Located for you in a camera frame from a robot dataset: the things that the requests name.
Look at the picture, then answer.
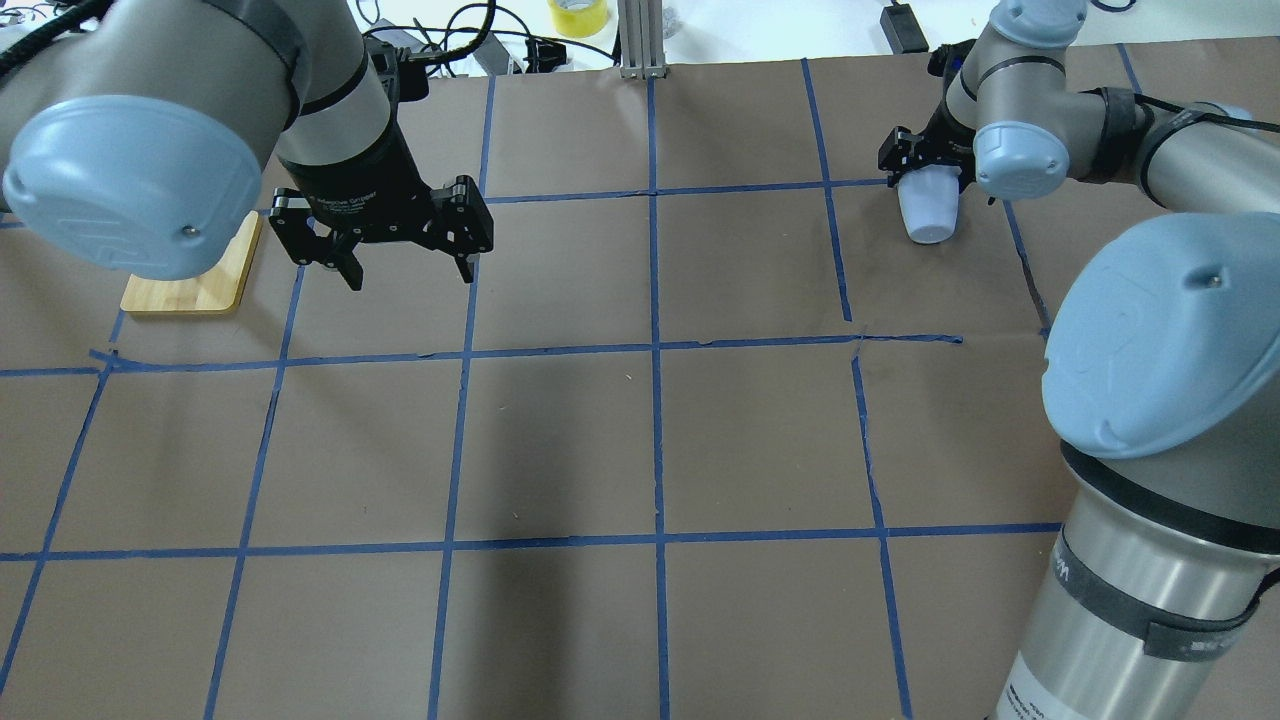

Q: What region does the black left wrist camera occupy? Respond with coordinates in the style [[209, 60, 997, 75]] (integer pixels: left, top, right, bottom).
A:
[[364, 37, 430, 108]]

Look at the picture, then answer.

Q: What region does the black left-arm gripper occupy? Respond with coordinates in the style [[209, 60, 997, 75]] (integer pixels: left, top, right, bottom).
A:
[[268, 129, 495, 292]]

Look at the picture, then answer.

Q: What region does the aluminium frame post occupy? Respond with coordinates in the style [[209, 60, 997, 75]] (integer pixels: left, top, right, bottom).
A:
[[617, 0, 668, 79]]

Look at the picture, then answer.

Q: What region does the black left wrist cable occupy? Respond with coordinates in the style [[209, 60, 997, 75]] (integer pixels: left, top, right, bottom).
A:
[[362, 0, 621, 76]]

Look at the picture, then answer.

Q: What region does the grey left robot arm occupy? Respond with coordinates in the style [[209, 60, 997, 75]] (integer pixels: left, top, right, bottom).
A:
[[3, 1, 495, 290]]

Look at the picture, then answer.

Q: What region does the wooden stand base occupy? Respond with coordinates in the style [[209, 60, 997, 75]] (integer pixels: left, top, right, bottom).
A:
[[120, 210, 262, 316]]

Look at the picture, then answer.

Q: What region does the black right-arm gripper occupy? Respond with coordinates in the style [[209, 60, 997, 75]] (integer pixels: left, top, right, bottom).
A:
[[878, 101, 978, 191]]

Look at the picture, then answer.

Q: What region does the light blue plastic cup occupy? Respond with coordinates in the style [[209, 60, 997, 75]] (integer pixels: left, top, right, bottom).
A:
[[896, 164, 961, 245]]

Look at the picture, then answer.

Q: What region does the yellow tape roll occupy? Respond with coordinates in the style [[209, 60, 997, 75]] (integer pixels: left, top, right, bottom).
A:
[[547, 0, 611, 40]]

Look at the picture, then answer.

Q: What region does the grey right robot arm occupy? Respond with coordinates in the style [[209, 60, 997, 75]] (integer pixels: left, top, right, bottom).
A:
[[878, 1, 1279, 719]]

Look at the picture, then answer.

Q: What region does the black power adapter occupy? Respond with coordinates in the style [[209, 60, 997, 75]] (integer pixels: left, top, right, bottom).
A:
[[879, 1, 931, 55]]

